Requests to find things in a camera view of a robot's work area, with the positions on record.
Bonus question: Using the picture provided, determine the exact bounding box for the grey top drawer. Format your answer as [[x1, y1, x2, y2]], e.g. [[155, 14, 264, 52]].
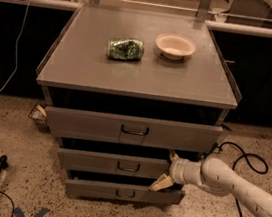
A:
[[46, 106, 223, 153]]

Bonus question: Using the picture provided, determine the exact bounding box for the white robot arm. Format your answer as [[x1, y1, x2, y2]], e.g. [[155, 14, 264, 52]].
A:
[[149, 150, 272, 217]]

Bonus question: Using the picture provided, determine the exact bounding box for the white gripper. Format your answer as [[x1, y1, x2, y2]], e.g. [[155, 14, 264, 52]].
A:
[[149, 149, 201, 192]]

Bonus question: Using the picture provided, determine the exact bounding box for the white hanging cable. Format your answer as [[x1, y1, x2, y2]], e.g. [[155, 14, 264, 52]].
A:
[[0, 0, 41, 133]]

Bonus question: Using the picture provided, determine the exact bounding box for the white paper bowl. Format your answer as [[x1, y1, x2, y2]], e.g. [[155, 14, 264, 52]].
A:
[[155, 33, 196, 61]]

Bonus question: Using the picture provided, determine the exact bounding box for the grey drawer cabinet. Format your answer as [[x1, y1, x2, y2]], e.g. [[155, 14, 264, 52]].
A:
[[18, 0, 253, 217]]

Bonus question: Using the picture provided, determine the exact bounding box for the grey drawer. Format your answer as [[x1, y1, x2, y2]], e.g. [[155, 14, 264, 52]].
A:
[[65, 179, 185, 205], [46, 106, 223, 153], [58, 148, 172, 179]]

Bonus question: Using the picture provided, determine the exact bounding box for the grey bottom drawer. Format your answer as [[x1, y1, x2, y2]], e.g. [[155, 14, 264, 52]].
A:
[[65, 179, 185, 205]]

